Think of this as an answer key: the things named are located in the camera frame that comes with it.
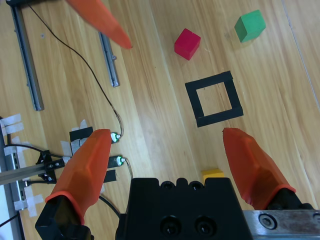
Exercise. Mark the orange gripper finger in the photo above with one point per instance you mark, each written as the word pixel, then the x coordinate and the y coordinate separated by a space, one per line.
pixel 82 175
pixel 255 170
pixel 100 17

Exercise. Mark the yellow cube block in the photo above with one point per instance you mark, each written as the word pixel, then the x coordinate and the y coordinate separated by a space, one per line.
pixel 212 173

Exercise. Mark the red cube block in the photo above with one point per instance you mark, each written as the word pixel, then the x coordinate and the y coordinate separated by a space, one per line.
pixel 187 45

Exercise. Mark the green cube block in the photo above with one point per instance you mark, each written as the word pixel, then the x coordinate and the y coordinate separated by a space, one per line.
pixel 250 26

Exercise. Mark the black tape piece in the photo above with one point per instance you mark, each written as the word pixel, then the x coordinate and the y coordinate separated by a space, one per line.
pixel 78 132
pixel 110 176

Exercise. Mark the white tape strip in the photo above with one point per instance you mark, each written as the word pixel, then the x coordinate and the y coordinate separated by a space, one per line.
pixel 68 147
pixel 10 150
pixel 13 128
pixel 83 123
pixel 12 119

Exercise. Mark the small board with green LED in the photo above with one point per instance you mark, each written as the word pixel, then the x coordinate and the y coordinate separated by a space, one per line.
pixel 116 160
pixel 115 137

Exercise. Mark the white tape cross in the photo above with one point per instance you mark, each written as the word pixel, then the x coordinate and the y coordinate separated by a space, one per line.
pixel 31 200

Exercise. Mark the aluminium extrusion bar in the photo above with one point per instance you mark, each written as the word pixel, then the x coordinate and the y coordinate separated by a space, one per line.
pixel 22 172

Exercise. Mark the grey usb hub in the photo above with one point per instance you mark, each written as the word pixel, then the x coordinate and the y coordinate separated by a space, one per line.
pixel 12 165

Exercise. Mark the black tape square outline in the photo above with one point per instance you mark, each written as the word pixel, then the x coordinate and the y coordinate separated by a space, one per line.
pixel 195 100

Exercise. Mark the black corner bracket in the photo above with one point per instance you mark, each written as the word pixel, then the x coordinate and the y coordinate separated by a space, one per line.
pixel 46 160

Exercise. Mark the short aluminium rail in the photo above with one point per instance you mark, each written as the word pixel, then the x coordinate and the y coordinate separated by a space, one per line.
pixel 109 62

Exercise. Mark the long aluminium rail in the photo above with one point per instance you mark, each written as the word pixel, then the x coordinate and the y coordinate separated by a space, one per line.
pixel 28 65

